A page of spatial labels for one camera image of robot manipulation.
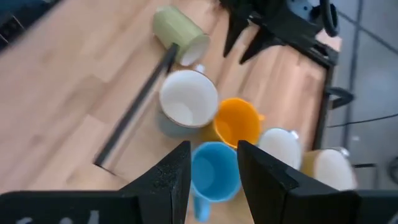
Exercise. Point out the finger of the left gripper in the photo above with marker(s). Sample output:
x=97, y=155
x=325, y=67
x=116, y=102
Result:
x=261, y=43
x=234, y=31

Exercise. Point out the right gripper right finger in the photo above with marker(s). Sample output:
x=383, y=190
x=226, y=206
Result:
x=267, y=186

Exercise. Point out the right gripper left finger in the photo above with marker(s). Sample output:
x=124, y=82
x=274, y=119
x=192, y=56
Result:
x=168, y=193

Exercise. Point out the white blue patterned mug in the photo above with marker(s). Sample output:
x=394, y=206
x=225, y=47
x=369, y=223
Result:
x=280, y=147

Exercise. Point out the light blue mug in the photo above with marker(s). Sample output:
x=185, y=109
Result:
x=214, y=174

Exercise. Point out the light green striped mug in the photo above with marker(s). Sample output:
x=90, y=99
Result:
x=177, y=28

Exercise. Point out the mustard yellow striped mug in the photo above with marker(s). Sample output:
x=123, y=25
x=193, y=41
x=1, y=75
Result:
x=332, y=169

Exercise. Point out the orange yellow faceted mug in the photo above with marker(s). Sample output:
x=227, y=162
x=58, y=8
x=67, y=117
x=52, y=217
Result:
x=237, y=124

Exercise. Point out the teal striped mug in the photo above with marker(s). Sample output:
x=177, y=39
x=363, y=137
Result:
x=186, y=99

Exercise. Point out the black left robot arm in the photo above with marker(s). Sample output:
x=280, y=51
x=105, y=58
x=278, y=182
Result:
x=331, y=28

